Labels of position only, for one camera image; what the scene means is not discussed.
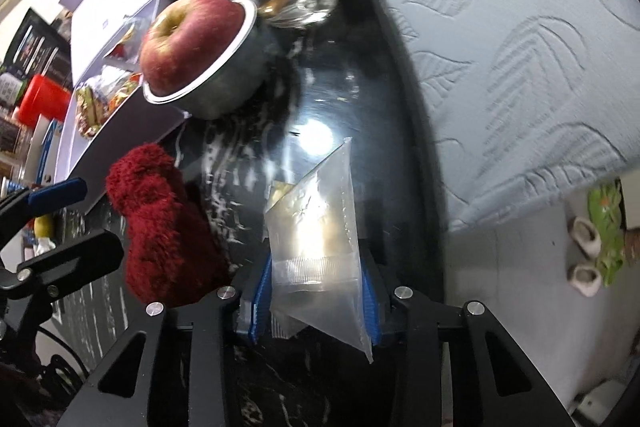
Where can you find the beige slipper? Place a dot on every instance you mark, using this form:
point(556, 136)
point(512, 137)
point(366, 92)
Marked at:
point(585, 278)
point(585, 234)

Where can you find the black printed package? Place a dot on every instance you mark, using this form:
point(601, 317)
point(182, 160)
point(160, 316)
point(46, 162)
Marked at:
point(38, 49)

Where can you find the dark red fluffy scrunchie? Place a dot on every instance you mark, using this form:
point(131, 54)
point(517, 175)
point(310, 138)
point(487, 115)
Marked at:
point(173, 256)

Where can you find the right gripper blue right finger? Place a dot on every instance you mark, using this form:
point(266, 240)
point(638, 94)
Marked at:
point(370, 304)

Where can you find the green slippers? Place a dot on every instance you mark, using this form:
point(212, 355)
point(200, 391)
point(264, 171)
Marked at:
point(604, 210)

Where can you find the lavender open gift box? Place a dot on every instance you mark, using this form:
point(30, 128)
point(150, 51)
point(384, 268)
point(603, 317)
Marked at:
point(96, 26)

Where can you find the red orange snack packet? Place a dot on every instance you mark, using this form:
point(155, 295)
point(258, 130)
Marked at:
point(123, 91)

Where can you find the red plastic canister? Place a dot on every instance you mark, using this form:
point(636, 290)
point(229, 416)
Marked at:
point(43, 97)

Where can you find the red apple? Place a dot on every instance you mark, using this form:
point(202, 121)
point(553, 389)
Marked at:
point(185, 39)

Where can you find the brown green snack packet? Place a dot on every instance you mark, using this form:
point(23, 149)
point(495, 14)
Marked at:
point(91, 111)

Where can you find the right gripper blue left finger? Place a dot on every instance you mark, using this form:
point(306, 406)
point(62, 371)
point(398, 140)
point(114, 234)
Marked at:
point(261, 302)

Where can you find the leaf patterned chair front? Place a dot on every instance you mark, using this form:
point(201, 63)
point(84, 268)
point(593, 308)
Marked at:
point(529, 100)

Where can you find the blue white medicine box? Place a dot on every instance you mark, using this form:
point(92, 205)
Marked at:
point(49, 152)

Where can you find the clear plastic zip bag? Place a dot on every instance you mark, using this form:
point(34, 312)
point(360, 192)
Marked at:
point(316, 274)

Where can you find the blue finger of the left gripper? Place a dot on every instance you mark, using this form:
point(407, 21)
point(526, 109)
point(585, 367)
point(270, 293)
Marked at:
point(58, 196)

